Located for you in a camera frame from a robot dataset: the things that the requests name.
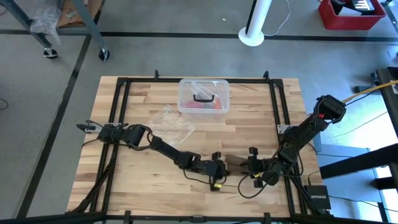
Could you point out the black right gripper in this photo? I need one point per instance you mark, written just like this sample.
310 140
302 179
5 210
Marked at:
260 167

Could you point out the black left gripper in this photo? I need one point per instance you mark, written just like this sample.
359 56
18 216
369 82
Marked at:
214 170

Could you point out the tan elastic bandage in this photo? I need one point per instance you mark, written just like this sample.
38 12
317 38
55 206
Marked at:
234 163

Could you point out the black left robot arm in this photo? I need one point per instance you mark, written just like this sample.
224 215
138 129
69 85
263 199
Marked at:
168 149

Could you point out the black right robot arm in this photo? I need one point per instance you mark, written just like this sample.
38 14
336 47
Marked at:
311 127

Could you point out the orange bandage roll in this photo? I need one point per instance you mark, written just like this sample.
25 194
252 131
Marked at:
219 103

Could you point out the pink-red bandage roll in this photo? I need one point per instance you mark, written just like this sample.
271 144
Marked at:
193 104

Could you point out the large crumpled clear plastic bag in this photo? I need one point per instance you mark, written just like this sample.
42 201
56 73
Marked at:
169 124

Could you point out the small clear plastic bag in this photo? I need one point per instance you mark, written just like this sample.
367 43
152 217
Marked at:
202 88

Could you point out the clear plastic storage bin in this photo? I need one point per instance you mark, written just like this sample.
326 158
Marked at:
186 90

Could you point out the black metal stand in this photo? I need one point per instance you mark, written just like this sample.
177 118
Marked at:
388 102

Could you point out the red plastic crate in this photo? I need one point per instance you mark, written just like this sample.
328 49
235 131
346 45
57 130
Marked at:
351 23

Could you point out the grey metal cart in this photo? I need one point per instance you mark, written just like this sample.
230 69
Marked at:
88 28

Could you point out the black keyboard device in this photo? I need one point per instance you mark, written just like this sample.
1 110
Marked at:
360 3

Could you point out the brown cardboard piece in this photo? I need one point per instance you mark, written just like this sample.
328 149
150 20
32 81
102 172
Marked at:
66 18

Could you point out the clear plastic sheet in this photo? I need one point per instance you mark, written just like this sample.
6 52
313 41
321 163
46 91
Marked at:
46 18

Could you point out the silver corner bracket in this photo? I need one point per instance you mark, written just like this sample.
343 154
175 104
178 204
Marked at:
282 128

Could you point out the black Netgear network switch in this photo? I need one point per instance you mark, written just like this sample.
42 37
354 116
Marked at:
317 197

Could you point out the black aluminium table frame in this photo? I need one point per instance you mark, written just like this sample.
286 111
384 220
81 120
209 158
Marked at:
155 80

